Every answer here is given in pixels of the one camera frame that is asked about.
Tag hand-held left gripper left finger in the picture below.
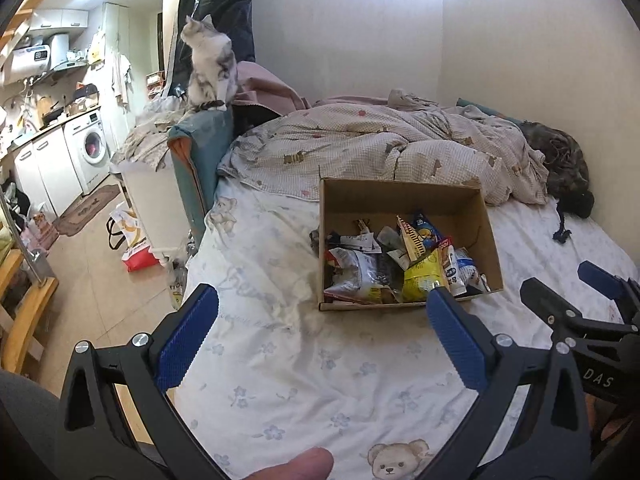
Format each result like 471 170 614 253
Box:
52 283 228 480

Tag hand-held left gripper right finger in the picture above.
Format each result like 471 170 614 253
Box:
417 285 593 480

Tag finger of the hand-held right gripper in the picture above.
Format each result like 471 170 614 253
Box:
577 260 640 321
519 276 640 356

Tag yellow snack packet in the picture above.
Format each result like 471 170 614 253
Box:
402 252 451 303

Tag white and blue snack packet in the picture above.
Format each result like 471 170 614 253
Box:
447 246 481 296

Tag pile of snack packets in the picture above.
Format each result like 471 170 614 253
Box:
324 214 493 306

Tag white red-edged snack packet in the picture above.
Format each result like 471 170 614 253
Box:
325 247 381 303

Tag brown cardboard box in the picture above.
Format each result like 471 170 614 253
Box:
318 177 505 312

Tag person's left hand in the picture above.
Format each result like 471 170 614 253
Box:
235 447 335 480

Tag clear plastic bottle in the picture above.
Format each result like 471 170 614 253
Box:
167 260 188 311

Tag black cloth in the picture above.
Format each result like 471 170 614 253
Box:
555 190 596 219

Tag red box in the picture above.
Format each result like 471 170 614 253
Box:
122 245 163 273

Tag white printed bed sheet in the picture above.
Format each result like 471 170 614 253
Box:
170 180 640 480

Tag dark brown blanket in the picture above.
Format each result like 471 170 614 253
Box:
520 121 591 198

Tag white shopping bag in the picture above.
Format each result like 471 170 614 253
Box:
106 202 146 250

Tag white storage box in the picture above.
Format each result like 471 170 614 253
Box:
120 160 188 261

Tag wooden chair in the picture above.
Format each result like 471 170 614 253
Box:
0 247 61 376

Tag brown doormat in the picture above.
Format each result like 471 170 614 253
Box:
52 183 121 237

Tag person's grey trousers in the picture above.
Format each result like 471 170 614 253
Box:
0 370 63 480

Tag teal padded headboard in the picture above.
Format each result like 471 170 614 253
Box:
166 107 236 251

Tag teal pillow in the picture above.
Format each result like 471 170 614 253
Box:
456 98 526 126

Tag beige checked quilt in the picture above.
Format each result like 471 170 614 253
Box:
217 89 551 207

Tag pile of light cloths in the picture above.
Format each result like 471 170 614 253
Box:
110 107 188 171

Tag white washing machine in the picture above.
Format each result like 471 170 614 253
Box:
64 109 111 196

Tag white base cabinet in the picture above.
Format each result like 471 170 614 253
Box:
12 126 85 218

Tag pink blanket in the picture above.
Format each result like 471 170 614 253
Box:
232 60 313 121

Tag white hanging towel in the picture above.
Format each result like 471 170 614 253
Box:
111 52 133 108

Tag grey and white cat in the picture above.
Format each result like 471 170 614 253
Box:
180 14 240 112

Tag white range hood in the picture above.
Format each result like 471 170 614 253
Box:
50 32 91 73

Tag tall white cabinet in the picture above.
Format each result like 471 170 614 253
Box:
102 2 131 106

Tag white water heater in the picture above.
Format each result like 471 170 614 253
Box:
10 45 51 81

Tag dark hanging jacket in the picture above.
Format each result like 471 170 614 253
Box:
172 0 256 96

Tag white wall cabinets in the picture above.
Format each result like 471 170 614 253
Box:
27 7 91 33

